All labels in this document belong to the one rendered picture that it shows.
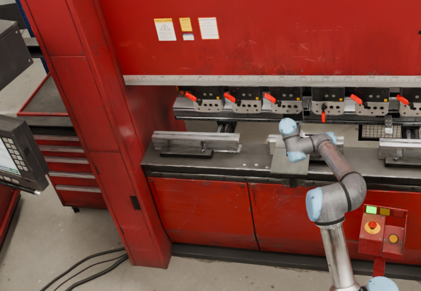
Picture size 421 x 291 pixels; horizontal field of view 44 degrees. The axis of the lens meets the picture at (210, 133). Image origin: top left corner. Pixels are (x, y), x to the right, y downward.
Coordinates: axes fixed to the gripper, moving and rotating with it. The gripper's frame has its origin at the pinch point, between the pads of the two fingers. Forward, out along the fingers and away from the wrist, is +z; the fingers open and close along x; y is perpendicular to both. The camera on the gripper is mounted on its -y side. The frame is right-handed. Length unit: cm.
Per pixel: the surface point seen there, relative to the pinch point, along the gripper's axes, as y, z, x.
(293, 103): 17.1, -11.0, 0.3
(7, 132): -12, -80, 107
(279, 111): 14.0, -7.2, 7.4
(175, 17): 48, -47, 51
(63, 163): -14, 51, 159
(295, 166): -13.1, -4.8, -1.4
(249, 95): 20.2, -14.0, 21.6
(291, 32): 43, -41, 0
